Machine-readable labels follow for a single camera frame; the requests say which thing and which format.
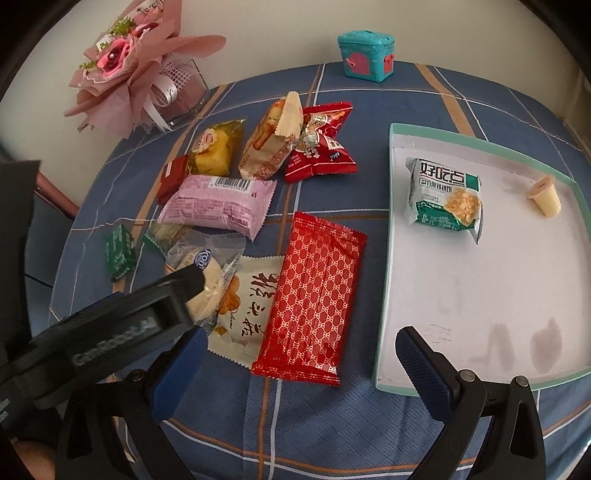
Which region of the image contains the yellow bread packet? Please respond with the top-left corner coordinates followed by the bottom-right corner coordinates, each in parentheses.
top-left (186, 119), bottom-right (245, 178)

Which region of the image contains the blue checked tablecloth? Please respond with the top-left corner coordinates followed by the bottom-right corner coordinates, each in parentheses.
top-left (48, 60), bottom-right (591, 480)

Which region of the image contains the small jelly cup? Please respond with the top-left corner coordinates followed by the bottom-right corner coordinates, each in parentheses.
top-left (527, 175), bottom-right (562, 217)

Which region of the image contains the cream packet with orange print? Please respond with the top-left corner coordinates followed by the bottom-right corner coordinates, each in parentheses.
top-left (207, 254), bottom-right (286, 370)

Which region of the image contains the green-edged clear pastry packet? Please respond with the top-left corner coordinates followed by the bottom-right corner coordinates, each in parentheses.
top-left (141, 223), bottom-right (195, 254)

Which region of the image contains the pink snack packet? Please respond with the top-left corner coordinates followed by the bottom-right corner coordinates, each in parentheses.
top-left (157, 175), bottom-right (278, 241)

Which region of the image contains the small dark green box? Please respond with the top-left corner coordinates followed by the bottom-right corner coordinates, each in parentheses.
top-left (104, 224), bottom-right (138, 283)

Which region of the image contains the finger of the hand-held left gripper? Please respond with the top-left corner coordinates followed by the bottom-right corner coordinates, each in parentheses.
top-left (154, 264), bottom-right (206, 339)

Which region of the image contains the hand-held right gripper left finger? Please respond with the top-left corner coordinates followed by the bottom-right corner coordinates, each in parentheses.
top-left (55, 325), bottom-right (208, 480)

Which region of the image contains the person's left forearm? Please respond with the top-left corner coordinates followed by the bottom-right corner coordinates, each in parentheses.
top-left (9, 438), bottom-right (61, 480)

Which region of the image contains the plain red snack packet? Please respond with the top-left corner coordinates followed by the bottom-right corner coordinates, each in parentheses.
top-left (157, 155), bottom-right (189, 205)

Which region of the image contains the clear glass vase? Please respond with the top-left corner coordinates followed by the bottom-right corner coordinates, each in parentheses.
top-left (139, 55), bottom-right (211, 130)

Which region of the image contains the pink wooden chair frame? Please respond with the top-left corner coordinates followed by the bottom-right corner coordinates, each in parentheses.
top-left (34, 173), bottom-right (80, 220)

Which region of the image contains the white tray with mint rim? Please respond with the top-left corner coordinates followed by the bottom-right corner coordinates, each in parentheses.
top-left (372, 122), bottom-right (591, 395)

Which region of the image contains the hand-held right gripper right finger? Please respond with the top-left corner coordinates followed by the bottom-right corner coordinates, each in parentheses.
top-left (394, 325), bottom-right (548, 480)

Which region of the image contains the teal toy box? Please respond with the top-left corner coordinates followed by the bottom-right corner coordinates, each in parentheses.
top-left (337, 30), bottom-right (398, 85)

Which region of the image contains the red rice cracker packet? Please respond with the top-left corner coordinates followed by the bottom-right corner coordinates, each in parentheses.
top-left (284, 102), bottom-right (358, 184)

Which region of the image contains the red patterned snack packet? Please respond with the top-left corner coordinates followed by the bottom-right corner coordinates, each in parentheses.
top-left (250, 211), bottom-right (368, 387)

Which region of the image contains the clear packet with round cake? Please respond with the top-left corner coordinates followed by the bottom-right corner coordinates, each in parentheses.
top-left (165, 228), bottom-right (247, 330)

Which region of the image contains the orange roll cake packet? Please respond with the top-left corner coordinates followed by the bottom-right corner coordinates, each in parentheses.
top-left (238, 91), bottom-right (305, 182)

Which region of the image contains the green and white snack packet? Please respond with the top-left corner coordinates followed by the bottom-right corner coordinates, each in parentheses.
top-left (404, 157), bottom-right (483, 244)

